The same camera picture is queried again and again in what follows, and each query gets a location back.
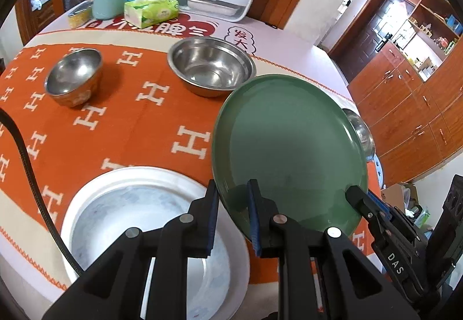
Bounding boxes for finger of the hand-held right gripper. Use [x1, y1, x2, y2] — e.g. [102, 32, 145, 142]
[368, 191, 396, 224]
[345, 186, 385, 230]

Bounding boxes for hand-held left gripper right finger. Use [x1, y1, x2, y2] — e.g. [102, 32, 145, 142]
[247, 178, 420, 320]

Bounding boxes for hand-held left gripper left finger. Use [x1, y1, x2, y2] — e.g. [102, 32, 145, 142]
[41, 179, 221, 320]

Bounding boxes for steel bowl with pink outside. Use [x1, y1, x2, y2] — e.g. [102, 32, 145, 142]
[342, 108, 377, 162]

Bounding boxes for large white plate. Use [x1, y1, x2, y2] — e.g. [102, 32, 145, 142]
[60, 166, 250, 320]

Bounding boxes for green plate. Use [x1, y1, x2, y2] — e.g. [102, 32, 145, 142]
[212, 75, 369, 243]

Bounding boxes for white floral shallow plate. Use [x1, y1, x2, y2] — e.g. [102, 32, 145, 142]
[72, 184, 232, 317]

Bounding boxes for large steel bowl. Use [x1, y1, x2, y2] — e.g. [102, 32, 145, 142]
[167, 36, 257, 98]

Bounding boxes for small steel bowl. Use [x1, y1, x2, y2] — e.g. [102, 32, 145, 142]
[44, 48, 103, 108]

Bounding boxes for cardboard box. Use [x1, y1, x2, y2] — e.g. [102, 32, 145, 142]
[380, 183, 420, 212]

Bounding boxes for blue plastic stool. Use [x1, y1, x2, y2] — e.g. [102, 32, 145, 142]
[369, 154, 384, 190]

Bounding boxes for orange patterned table runner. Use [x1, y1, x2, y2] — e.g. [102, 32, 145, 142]
[0, 29, 380, 292]

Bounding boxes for dark entrance door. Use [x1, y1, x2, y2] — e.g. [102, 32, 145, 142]
[329, 0, 424, 64]

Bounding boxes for green tissue pack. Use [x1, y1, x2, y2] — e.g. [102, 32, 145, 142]
[124, 0, 180, 29]

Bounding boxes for wooden wall cabinet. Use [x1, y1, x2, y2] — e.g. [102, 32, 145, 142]
[347, 0, 463, 185]

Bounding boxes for black cable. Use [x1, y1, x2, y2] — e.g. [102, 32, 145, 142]
[0, 108, 85, 277]

